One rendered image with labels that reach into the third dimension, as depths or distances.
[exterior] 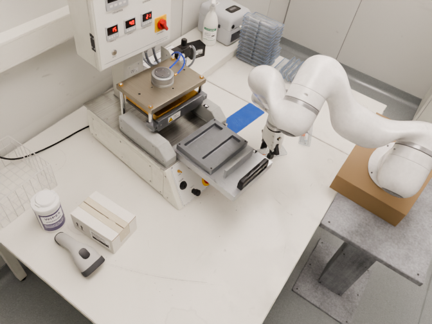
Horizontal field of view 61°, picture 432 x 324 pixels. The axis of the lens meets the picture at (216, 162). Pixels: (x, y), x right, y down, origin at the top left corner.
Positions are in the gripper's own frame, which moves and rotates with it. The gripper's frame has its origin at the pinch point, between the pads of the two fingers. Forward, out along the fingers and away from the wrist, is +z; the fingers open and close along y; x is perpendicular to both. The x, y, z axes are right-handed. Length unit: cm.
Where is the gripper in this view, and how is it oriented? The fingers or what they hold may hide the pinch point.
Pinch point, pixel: (267, 150)
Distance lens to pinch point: 162.2
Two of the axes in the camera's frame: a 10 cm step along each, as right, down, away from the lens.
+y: -3.4, -7.4, 5.8
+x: -9.3, 1.9, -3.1
